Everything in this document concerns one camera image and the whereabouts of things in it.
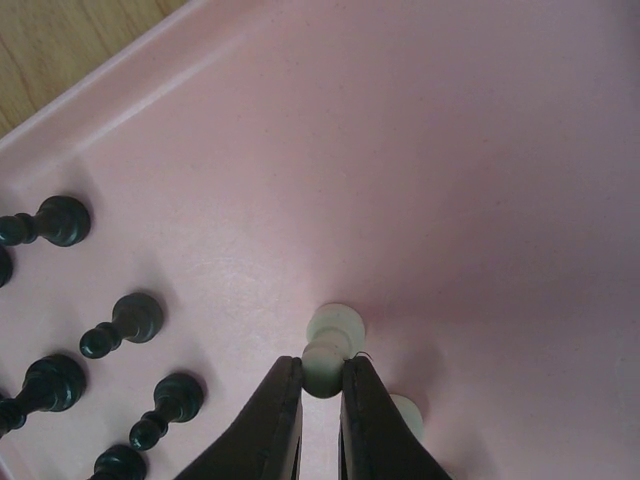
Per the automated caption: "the white pawn piece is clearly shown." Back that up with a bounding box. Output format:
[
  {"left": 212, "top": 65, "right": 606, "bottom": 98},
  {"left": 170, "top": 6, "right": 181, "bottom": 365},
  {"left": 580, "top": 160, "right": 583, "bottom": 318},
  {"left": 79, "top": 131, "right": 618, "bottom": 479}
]
[
  {"left": 390, "top": 394, "right": 424, "bottom": 442},
  {"left": 301, "top": 303, "right": 366, "bottom": 399}
]

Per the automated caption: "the black chess piece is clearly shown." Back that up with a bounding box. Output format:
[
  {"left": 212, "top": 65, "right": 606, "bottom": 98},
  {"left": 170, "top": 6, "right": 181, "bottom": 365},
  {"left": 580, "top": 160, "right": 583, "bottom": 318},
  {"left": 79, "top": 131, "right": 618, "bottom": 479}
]
[
  {"left": 90, "top": 444, "right": 148, "bottom": 480},
  {"left": 1, "top": 353, "right": 88, "bottom": 437},
  {"left": 129, "top": 372, "right": 204, "bottom": 451},
  {"left": 79, "top": 292, "right": 165, "bottom": 359},
  {"left": 0, "top": 246, "right": 14, "bottom": 287},
  {"left": 1, "top": 195, "right": 91, "bottom": 247}
]

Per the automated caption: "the pink plastic tray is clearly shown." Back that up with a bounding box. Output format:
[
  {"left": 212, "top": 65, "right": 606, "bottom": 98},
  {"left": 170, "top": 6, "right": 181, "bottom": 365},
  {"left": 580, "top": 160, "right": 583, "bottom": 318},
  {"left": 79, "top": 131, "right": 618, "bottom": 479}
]
[{"left": 1, "top": 1, "right": 639, "bottom": 479}]

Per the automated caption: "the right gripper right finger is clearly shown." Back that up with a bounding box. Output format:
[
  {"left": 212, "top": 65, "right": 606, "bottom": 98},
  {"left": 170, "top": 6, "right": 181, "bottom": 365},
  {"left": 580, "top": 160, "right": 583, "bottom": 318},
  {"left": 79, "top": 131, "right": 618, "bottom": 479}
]
[{"left": 338, "top": 356, "right": 450, "bottom": 480}]

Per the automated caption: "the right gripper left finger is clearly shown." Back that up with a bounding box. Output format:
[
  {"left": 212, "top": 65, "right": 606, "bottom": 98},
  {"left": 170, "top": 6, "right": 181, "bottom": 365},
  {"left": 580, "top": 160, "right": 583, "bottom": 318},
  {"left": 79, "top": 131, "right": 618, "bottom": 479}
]
[{"left": 177, "top": 356, "right": 303, "bottom": 480}]

